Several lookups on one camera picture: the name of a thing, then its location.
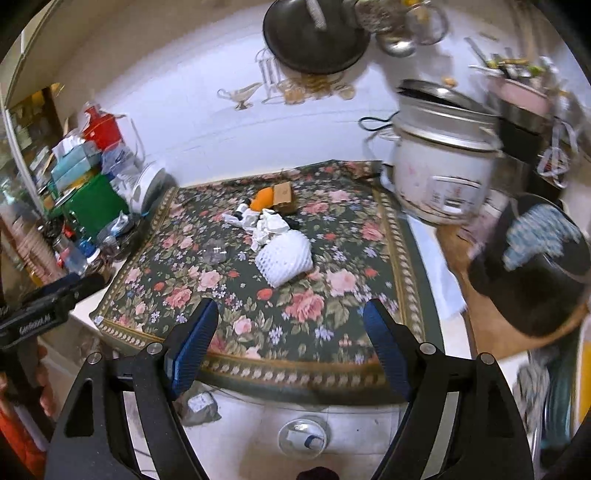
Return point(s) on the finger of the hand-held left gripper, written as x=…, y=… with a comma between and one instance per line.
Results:
x=51, y=288
x=87, y=288

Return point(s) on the pink plastic cup stack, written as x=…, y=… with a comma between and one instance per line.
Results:
x=23, y=244

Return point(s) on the clear round trash bin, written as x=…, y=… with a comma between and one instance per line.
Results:
x=302, y=436

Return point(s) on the metal ladle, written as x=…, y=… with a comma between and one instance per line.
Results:
x=397, y=46

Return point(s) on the teal plastic basket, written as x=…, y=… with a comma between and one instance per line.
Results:
x=561, y=401

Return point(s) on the white round container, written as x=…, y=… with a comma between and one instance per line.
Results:
x=150, y=187

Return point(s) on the clear plastic bag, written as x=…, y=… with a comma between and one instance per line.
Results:
x=117, y=161

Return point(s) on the black wok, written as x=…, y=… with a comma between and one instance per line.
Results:
x=314, y=46

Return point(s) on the grey plastic bag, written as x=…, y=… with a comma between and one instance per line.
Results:
x=201, y=408

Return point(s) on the metal rice cooker lid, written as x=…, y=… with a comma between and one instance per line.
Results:
x=443, y=99

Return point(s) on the red plastic pitcher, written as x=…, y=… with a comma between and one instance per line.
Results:
x=101, y=129

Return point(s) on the white rice cooker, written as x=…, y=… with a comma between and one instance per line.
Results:
x=438, y=170

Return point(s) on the wooden cutting board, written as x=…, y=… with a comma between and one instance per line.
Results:
x=489, y=332

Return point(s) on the white paper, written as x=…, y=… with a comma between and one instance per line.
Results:
x=268, y=226

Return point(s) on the clear plastic lid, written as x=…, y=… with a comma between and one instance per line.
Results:
x=216, y=255

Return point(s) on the green box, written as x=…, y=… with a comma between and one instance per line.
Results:
x=94, y=207

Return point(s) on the black square container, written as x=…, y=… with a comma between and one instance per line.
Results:
x=524, y=138

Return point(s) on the small dark bottle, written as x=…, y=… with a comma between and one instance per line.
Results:
x=241, y=211

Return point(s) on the blue white knitted cloth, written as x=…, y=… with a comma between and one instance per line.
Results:
x=540, y=235

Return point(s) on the white bowl yellow inside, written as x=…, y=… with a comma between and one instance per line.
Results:
x=582, y=369

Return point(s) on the silver foil packet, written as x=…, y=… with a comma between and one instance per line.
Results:
x=115, y=228

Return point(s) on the floral patterned cloth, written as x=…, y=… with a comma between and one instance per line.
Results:
x=323, y=277

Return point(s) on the pink utensil holder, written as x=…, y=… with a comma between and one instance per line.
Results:
x=521, y=97

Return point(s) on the white towel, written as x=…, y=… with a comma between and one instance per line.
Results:
x=438, y=277

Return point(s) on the white foam fruit net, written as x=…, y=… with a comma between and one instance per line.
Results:
x=284, y=258

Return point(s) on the person's left forearm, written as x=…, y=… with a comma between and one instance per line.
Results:
x=23, y=447

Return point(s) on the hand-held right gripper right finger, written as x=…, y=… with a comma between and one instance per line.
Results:
x=385, y=344

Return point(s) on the black cooking pot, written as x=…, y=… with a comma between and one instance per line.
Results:
x=531, y=295

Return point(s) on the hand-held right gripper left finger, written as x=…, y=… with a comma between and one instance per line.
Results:
x=196, y=344

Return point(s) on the brown cardboard piece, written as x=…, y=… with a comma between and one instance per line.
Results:
x=282, y=196

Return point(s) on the person's left hand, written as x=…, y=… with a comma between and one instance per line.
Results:
x=46, y=383

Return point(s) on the clear water bottle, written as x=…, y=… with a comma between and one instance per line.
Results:
x=85, y=256

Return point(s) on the grey rag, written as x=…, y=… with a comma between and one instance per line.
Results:
x=531, y=387

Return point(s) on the teal tissue box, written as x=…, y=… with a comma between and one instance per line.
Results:
x=76, y=161

